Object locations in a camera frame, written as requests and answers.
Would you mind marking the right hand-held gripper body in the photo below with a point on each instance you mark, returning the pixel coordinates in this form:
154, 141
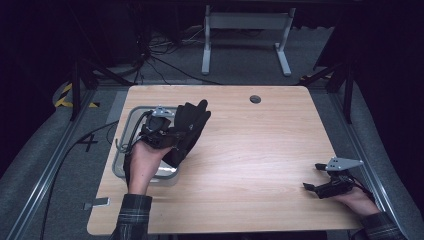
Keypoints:
335, 188

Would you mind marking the person's left hand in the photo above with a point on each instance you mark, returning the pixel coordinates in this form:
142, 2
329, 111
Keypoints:
146, 163

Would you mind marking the black metal stand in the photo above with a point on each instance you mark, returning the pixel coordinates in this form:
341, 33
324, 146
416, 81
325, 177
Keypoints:
348, 93
76, 90

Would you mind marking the person's right hand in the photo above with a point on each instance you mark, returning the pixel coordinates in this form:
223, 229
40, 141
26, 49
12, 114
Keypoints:
360, 201

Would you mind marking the white metal desk frame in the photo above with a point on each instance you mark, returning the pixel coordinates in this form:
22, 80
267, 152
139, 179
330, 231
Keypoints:
246, 21

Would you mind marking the yellow black hazard tape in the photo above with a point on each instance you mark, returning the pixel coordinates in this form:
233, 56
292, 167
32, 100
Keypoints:
65, 96

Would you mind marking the grey tape strip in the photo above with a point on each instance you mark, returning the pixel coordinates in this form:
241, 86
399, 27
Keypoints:
98, 202

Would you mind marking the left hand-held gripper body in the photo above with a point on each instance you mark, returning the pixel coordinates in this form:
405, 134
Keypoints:
156, 128

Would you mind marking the grey round table grommet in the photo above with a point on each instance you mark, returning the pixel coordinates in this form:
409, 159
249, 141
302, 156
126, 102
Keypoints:
255, 99

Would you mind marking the aluminium floor rail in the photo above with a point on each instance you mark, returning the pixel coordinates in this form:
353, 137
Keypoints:
363, 146
43, 183

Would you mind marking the black glove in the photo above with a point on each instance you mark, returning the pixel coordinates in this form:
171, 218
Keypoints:
188, 128

